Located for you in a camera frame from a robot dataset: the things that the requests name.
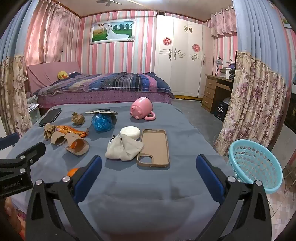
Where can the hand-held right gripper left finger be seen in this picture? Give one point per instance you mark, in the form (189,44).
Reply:
(89,178)

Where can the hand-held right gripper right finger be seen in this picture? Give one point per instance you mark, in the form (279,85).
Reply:
(209,178)

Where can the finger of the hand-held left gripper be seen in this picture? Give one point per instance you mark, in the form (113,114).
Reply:
(30,154)
(9,141)

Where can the brown paper scrap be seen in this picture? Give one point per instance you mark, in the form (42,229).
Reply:
(49,131)

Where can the cardboard tube piece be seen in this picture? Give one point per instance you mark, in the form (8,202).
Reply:
(79,148)

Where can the white cloth bag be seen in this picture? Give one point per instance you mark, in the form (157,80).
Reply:
(122,148)

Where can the orange snack wrapper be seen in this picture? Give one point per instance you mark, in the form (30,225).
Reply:
(71,131)

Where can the light blue plastic basket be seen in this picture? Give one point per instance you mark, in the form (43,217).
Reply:
(256,166)

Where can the blue plastic cover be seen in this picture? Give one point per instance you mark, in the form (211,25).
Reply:
(102,124)

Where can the brown paper ball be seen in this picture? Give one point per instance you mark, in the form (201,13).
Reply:
(78,118)

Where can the white round puck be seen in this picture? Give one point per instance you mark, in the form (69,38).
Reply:
(130,132)

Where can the dark patterned paper wrapper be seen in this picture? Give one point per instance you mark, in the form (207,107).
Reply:
(101,112)

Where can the person's left hand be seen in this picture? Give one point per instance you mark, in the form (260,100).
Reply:
(12,217)

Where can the black smartphone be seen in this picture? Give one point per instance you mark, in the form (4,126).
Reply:
(50,117)

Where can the blue floral curtain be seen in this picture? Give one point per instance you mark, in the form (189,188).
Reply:
(11,92)
(254,92)

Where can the grey blue table cloth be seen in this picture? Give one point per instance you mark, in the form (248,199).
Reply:
(150,185)

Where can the tan phone case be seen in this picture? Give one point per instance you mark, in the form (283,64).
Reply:
(153,148)

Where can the black box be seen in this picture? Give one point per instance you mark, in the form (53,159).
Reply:
(220,110)

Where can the pink bed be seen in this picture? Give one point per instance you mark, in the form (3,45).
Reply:
(104,98)

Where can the yellow duck plush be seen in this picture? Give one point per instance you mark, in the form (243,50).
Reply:
(62,75)

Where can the wooden desk with drawers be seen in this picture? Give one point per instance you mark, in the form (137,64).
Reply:
(209,92)

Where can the pink pig mug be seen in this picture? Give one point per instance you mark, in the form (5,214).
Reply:
(141,107)

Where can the striped purple quilt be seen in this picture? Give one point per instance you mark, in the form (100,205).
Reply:
(120,82)

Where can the white storage box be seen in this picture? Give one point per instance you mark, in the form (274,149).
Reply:
(226,73)

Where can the white wardrobe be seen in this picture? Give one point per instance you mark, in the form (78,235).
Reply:
(185,74)

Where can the pink window curtain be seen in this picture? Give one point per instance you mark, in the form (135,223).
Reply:
(46,34)

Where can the desk lamp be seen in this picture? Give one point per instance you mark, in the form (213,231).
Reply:
(218,61)

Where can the red round decal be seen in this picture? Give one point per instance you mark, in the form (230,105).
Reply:
(196,47)
(167,41)

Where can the pink floral valance curtain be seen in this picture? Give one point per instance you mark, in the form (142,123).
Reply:
(223,23)

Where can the ceiling fan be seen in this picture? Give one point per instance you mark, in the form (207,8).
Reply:
(108,2)

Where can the framed wall picture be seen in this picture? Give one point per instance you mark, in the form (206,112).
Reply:
(111,31)

